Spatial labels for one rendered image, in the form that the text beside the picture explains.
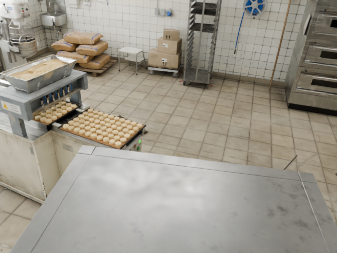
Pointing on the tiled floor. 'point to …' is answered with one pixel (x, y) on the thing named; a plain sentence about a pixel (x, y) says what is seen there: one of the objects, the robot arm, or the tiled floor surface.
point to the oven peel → (280, 43)
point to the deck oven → (315, 61)
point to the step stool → (132, 56)
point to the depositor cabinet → (29, 160)
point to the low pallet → (94, 69)
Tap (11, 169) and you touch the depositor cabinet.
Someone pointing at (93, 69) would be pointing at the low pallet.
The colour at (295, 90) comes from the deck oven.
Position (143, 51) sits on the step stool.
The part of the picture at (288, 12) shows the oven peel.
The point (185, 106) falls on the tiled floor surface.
